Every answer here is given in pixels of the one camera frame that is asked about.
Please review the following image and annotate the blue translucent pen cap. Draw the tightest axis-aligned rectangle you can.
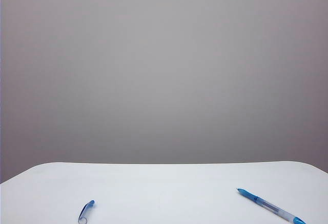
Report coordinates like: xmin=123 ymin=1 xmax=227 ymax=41
xmin=77 ymin=199 xmax=96 ymax=223

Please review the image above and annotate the blue translucent ballpoint pen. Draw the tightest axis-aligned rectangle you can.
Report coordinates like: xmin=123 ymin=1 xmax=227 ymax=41
xmin=236 ymin=188 xmax=308 ymax=224

